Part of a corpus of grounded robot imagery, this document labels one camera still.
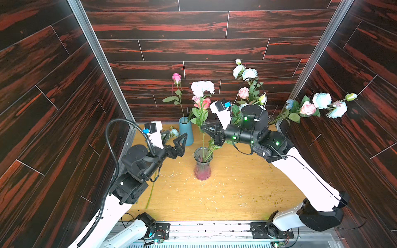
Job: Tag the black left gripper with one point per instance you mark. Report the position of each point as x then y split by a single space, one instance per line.
176 152

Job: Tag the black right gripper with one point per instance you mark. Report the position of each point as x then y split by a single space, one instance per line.
219 135

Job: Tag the teal ceramic vase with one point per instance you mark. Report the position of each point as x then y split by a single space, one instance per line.
185 126

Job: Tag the blue pink glass vase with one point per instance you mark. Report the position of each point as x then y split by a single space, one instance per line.
203 157

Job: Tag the pink carnation flower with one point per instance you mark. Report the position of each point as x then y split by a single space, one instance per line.
198 101

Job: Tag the small blue flower sprig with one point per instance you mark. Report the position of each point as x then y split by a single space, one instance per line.
169 133

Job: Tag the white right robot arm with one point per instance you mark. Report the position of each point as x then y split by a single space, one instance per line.
322 207

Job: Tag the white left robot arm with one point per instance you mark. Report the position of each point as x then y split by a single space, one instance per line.
124 192

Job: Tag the pink rose leafy stem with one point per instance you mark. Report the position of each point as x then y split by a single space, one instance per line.
200 115

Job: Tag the tall white pink bouquet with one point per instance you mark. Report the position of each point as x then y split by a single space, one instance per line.
252 94

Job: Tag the pink rose bud stem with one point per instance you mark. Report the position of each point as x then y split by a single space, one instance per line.
177 97

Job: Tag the blue pink flower spray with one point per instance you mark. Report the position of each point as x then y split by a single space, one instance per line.
294 110

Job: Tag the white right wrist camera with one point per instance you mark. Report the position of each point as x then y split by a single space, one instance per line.
222 109

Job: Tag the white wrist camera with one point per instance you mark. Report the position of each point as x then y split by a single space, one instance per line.
222 109
153 131

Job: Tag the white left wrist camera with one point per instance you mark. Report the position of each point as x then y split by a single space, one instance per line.
153 131

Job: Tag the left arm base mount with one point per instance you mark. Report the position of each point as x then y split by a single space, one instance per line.
155 230

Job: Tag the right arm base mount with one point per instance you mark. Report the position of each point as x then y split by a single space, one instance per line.
262 230

